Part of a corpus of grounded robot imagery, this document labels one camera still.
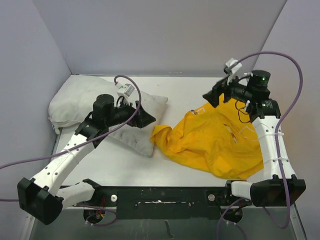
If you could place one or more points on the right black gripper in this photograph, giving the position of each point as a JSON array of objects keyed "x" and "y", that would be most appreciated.
[{"x": 213, "y": 96}]

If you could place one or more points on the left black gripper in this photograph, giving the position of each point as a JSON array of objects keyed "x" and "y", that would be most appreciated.
[{"x": 141, "y": 118}]

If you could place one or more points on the yellow printed pillowcase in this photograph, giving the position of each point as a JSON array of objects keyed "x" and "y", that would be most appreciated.
[{"x": 220, "y": 141}]

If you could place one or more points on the white pillow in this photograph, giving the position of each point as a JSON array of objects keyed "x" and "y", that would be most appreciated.
[{"x": 84, "y": 96}]

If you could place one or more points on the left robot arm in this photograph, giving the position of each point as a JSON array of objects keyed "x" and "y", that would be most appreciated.
[{"x": 42, "y": 196}]

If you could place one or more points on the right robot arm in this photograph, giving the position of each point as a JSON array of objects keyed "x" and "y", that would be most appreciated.
[{"x": 280, "y": 186}]

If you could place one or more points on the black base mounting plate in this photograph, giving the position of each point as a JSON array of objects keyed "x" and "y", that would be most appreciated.
[{"x": 162, "y": 203}]

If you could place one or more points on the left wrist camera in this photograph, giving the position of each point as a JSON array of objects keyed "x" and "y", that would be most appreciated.
[{"x": 125, "y": 90}]

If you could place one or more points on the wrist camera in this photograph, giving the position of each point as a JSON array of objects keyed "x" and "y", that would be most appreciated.
[
  {"x": 231, "y": 67},
  {"x": 125, "y": 90}
]

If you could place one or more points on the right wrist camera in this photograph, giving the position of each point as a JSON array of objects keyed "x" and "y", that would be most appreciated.
[{"x": 231, "y": 67}]

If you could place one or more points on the aluminium frame rail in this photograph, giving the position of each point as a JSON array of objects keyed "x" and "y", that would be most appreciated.
[{"x": 259, "y": 226}]

